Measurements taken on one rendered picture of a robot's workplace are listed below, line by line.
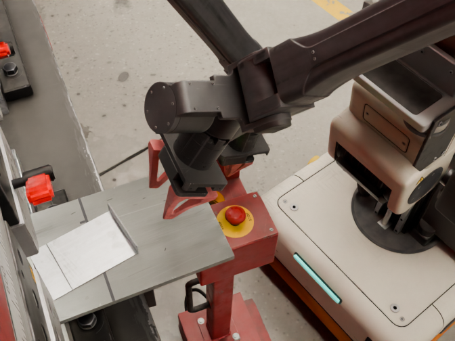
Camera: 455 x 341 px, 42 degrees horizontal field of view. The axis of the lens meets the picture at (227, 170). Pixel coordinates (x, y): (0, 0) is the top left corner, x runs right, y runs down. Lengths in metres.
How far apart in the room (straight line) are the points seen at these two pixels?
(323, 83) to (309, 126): 1.74
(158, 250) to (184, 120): 0.27
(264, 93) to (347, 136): 0.66
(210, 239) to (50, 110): 0.50
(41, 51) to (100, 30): 1.41
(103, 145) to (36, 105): 1.06
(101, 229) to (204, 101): 0.32
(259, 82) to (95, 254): 0.37
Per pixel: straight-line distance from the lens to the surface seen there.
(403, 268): 1.72
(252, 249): 1.14
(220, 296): 1.46
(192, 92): 0.63
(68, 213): 0.90
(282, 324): 1.89
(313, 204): 1.77
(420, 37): 0.54
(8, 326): 0.37
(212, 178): 0.73
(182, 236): 0.86
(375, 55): 0.56
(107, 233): 0.87
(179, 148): 0.73
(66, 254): 0.86
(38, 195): 0.54
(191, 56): 2.57
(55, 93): 1.24
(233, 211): 1.10
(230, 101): 0.66
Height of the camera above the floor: 1.74
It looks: 54 degrees down
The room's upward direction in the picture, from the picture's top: 2 degrees clockwise
